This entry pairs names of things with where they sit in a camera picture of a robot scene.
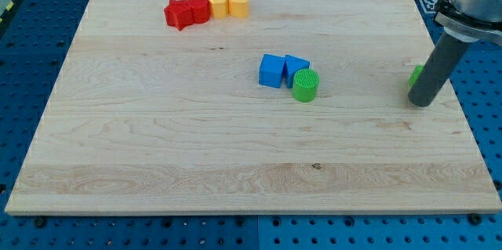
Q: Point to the yellow heart block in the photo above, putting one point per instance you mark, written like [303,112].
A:
[239,8]

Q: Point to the black white fiducial tag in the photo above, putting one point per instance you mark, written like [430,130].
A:
[428,6]

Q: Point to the red cylinder block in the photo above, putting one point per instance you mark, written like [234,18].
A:
[200,10]

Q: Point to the green cylinder block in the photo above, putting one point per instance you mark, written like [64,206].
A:
[305,85]

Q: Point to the red star block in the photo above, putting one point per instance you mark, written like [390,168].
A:
[178,14]

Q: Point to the yellow hexagon block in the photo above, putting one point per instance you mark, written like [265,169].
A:
[219,8]

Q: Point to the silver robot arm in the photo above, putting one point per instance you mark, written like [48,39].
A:
[470,20]

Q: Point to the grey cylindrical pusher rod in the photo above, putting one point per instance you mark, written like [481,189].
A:
[443,60]

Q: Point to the blue triangle block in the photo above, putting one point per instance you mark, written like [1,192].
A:
[291,66]

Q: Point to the green star block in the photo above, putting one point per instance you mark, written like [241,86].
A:
[415,75]

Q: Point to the blue cube block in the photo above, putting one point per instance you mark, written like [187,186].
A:
[271,70]

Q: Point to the light wooden board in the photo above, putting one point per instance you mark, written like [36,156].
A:
[146,120]

